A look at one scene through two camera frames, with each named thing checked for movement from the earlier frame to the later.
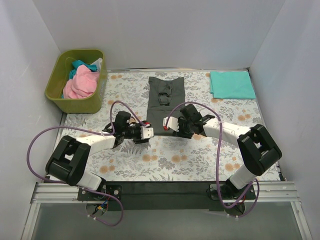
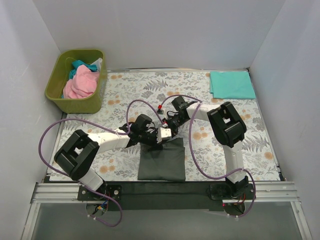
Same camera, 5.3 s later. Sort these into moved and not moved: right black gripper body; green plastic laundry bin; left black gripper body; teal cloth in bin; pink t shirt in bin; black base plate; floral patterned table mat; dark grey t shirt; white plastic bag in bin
Moved: dark grey t shirt; right black gripper body; left black gripper body
Not moved: teal cloth in bin; pink t shirt in bin; white plastic bag in bin; green plastic laundry bin; black base plate; floral patterned table mat
